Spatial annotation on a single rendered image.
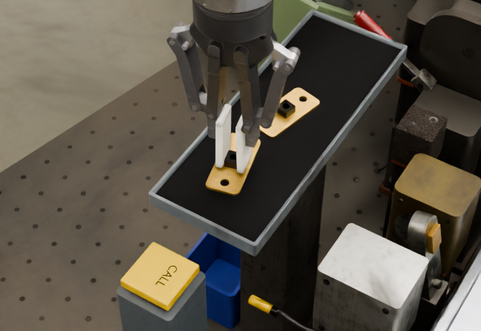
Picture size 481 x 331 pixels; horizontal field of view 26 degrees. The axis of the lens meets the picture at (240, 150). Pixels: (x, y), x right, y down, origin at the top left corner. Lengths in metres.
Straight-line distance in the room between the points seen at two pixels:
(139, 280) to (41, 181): 0.74
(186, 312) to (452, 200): 0.36
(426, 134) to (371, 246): 0.20
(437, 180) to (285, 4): 0.57
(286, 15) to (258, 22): 0.82
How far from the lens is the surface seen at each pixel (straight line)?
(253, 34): 0.96
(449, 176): 1.29
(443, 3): 1.53
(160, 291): 1.07
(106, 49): 3.07
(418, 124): 1.32
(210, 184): 1.11
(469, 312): 1.27
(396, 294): 1.14
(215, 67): 1.01
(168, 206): 1.14
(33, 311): 1.64
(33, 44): 3.12
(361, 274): 1.15
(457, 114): 1.37
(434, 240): 1.22
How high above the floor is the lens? 2.04
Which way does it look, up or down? 48 degrees down
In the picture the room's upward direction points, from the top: straight up
